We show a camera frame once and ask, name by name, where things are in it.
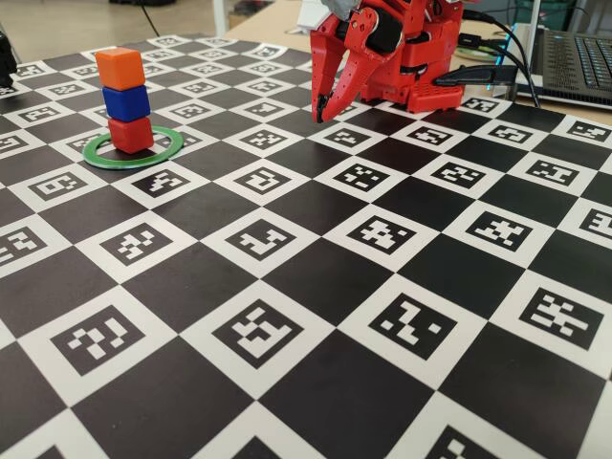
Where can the red gripper finger with black pad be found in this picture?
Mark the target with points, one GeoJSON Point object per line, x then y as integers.
{"type": "Point", "coordinates": [363, 62]}
{"type": "Point", "coordinates": [325, 62]}

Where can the black white marker mat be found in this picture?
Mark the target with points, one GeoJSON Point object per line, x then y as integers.
{"type": "Point", "coordinates": [306, 287]}

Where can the orange cube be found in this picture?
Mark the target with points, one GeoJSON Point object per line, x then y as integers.
{"type": "Point", "coordinates": [119, 69]}

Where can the grey laptop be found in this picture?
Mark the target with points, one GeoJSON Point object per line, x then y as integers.
{"type": "Point", "coordinates": [583, 62]}

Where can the black camera stand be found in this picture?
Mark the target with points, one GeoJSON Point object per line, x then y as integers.
{"type": "Point", "coordinates": [6, 57]}

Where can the red robot arm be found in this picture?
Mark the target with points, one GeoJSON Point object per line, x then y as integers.
{"type": "Point", "coordinates": [430, 72]}

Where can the white table leg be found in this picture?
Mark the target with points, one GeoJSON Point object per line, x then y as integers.
{"type": "Point", "coordinates": [219, 16]}

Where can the blue cube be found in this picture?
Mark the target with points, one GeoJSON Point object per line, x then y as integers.
{"type": "Point", "coordinates": [125, 102]}

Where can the red cube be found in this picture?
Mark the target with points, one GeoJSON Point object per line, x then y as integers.
{"type": "Point", "coordinates": [130, 136]}

